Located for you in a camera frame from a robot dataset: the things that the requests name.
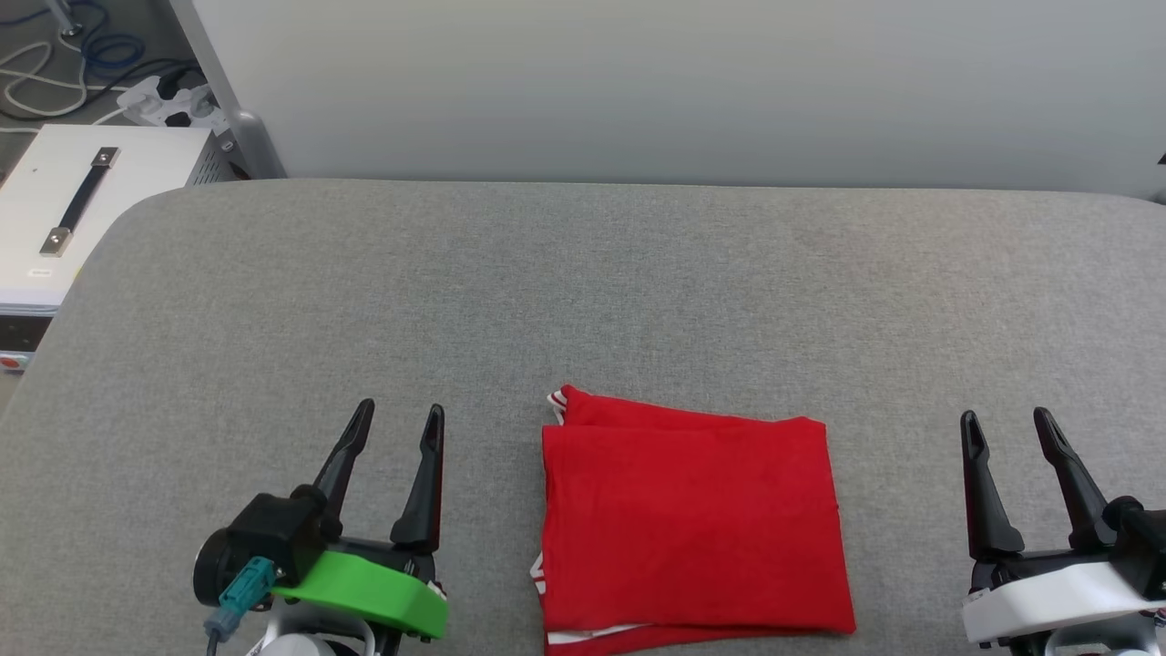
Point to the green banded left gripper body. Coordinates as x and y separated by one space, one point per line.
373 588

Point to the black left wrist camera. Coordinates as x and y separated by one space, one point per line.
264 533

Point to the white partition panel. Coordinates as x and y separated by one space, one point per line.
638 82

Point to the white equipment box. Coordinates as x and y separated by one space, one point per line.
137 182

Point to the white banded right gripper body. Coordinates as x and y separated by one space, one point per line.
1048 597

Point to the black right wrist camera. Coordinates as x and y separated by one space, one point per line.
1143 547

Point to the grey partition frame post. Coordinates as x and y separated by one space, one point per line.
239 128

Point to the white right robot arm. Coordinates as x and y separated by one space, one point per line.
1093 642

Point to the red and white garment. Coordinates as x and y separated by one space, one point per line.
692 519

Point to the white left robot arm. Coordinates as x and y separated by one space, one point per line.
301 642

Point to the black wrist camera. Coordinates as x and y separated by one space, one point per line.
264 533
1143 547

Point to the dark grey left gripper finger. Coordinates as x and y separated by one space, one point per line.
426 492
351 456

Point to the white power strip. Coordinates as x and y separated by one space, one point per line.
173 102

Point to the grey metal stand leg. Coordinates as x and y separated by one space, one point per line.
66 16

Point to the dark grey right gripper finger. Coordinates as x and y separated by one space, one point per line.
1079 497
984 510

